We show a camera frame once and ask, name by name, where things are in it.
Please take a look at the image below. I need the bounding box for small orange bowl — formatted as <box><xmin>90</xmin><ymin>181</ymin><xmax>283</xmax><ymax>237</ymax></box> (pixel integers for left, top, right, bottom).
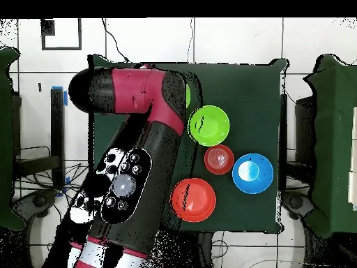
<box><xmin>204</xmin><ymin>144</ymin><xmax>236</xmax><ymax>176</ymax></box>

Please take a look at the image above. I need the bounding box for black box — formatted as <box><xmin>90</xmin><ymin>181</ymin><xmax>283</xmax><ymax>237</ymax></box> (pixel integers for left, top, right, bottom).
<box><xmin>294</xmin><ymin>96</ymin><xmax>317</xmax><ymax>168</ymax></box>

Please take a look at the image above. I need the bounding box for large orange bowl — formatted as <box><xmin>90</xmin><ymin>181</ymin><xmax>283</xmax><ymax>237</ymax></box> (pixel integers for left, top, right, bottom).
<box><xmin>170</xmin><ymin>177</ymin><xmax>218</xmax><ymax>223</ymax></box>

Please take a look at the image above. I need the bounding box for blue tape strip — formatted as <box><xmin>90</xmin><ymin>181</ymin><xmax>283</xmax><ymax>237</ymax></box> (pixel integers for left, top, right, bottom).
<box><xmin>52</xmin><ymin>85</ymin><xmax>68</xmax><ymax>107</ymax></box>

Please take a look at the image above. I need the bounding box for tangle of black cables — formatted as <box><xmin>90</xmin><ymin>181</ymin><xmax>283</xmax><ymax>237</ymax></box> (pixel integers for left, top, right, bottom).
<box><xmin>13</xmin><ymin>163</ymin><xmax>90</xmax><ymax>213</ymax></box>

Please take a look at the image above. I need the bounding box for dark green tablecloth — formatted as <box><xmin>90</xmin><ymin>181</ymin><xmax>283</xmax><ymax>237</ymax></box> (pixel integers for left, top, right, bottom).
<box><xmin>88</xmin><ymin>54</ymin><xmax>288</xmax><ymax>234</ymax></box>

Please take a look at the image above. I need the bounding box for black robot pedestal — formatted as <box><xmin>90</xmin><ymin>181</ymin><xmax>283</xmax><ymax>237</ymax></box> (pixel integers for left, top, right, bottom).
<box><xmin>178</xmin><ymin>231</ymin><xmax>213</xmax><ymax>268</ymax></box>

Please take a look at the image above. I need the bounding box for blue bowl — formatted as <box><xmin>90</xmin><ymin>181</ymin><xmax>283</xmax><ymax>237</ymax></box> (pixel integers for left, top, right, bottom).
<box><xmin>231</xmin><ymin>153</ymin><xmax>275</xmax><ymax>195</ymax></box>

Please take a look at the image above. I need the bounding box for black metal stand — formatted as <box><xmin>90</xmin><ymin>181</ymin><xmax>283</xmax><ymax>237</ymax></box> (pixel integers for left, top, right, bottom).
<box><xmin>13</xmin><ymin>88</ymin><xmax>66</xmax><ymax>189</ymax></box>

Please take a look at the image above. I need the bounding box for black square floor frame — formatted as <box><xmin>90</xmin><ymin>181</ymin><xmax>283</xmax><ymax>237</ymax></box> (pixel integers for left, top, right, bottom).
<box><xmin>40</xmin><ymin>18</ymin><xmax>82</xmax><ymax>51</ymax></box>

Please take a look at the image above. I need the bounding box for black office chair base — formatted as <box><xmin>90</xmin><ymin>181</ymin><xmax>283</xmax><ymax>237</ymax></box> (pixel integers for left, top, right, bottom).
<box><xmin>12</xmin><ymin>189</ymin><xmax>58</xmax><ymax>221</ymax></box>

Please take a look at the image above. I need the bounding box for large green bowl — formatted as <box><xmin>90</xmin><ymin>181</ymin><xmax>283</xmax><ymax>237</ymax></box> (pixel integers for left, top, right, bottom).
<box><xmin>188</xmin><ymin>105</ymin><xmax>231</xmax><ymax>148</ymax></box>

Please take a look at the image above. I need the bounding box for black floor cable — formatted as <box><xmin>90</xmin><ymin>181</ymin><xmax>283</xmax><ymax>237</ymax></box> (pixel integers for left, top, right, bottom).
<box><xmin>100</xmin><ymin>18</ymin><xmax>131</xmax><ymax>63</ymax></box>

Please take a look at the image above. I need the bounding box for green cloth side table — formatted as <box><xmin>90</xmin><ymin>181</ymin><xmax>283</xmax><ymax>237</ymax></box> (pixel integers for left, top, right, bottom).
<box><xmin>303</xmin><ymin>54</ymin><xmax>357</xmax><ymax>238</ymax></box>
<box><xmin>0</xmin><ymin>46</ymin><xmax>26</xmax><ymax>231</ymax></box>

